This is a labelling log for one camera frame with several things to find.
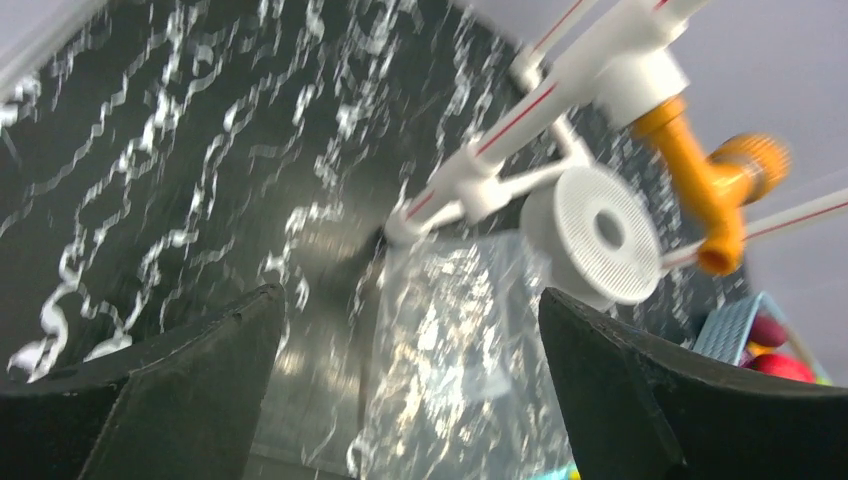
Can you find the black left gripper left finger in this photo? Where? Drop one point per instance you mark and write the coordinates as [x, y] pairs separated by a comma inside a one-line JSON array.
[[180, 405]]

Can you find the red apple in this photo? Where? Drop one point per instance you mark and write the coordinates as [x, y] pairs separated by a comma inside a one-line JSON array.
[[783, 366]]

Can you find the light blue plastic basket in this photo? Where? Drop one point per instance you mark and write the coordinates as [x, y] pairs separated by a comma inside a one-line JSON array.
[[726, 335]]

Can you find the purple onion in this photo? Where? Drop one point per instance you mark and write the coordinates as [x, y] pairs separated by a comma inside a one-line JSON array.
[[767, 332]]

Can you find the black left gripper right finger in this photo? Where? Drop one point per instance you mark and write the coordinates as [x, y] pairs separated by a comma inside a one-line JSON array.
[[636, 406]]

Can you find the orange tap valve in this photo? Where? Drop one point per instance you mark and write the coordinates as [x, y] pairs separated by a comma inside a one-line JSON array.
[[715, 187]]

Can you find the clear zip top bag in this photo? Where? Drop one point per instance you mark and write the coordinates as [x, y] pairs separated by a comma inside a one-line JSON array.
[[459, 386]]

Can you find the white PVC pipe frame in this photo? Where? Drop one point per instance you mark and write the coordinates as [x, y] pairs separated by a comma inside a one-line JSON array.
[[623, 63]]

